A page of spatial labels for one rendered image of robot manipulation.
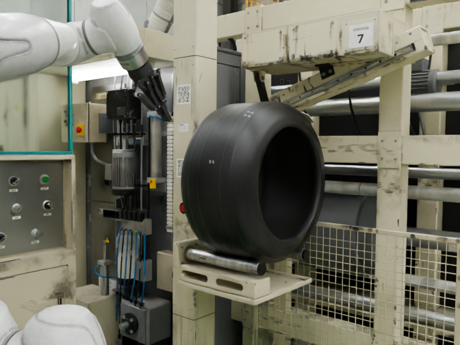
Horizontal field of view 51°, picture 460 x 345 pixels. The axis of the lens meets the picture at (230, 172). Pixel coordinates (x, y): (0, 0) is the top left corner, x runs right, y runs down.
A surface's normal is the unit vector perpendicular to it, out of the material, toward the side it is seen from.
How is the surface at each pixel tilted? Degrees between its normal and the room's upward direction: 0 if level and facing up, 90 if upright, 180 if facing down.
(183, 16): 90
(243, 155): 75
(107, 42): 137
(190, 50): 90
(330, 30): 90
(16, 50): 96
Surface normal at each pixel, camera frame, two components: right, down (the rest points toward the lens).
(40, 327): -0.27, -0.58
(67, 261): 0.77, 0.04
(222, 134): -0.52, -0.54
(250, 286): -0.64, 0.04
